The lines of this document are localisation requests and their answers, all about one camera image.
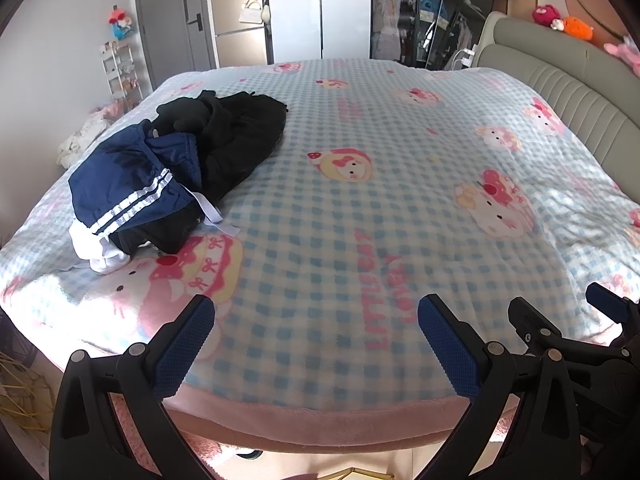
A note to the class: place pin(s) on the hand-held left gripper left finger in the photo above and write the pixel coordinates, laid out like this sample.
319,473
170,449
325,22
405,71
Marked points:
182,350

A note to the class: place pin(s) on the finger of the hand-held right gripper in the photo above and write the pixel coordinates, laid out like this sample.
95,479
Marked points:
605,300
525,317

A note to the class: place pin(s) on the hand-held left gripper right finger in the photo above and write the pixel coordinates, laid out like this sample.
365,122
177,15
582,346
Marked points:
450,350

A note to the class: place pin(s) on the navy white-striped shorts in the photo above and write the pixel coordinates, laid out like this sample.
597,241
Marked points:
120,165

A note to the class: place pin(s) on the pile of white clothes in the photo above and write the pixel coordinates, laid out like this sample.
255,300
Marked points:
82,140

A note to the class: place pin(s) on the pink fluffy bed base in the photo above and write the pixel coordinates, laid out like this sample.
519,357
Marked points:
300,425

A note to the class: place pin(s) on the checked cartoon printed blanket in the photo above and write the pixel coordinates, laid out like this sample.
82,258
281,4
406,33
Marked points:
350,235

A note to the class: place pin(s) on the grey padded bed headboard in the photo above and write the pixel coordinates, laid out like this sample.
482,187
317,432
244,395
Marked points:
575,85

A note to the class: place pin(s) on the black garment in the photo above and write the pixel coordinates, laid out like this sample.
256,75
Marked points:
240,135

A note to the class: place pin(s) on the pink plush toy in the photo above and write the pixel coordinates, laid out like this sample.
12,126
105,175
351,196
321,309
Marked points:
625,55

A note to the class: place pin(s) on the white charger plug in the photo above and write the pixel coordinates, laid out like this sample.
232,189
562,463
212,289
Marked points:
465,56

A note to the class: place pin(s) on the orange plush toy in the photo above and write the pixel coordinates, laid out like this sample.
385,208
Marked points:
579,29

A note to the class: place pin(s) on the white shelf rack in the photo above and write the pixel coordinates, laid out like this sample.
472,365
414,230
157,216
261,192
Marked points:
122,72

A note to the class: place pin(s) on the beige fridge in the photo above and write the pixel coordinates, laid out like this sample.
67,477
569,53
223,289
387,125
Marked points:
240,40

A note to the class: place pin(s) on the dark open closet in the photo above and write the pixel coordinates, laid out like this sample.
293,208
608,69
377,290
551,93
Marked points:
400,20

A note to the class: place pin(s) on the grey door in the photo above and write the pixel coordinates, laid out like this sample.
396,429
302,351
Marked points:
170,20

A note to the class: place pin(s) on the red and blue plush toy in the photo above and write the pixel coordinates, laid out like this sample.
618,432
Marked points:
121,22

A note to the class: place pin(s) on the white bag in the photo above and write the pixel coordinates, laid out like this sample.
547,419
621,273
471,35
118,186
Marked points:
251,12

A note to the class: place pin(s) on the white wardrobe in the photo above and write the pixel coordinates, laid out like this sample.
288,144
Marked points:
300,10

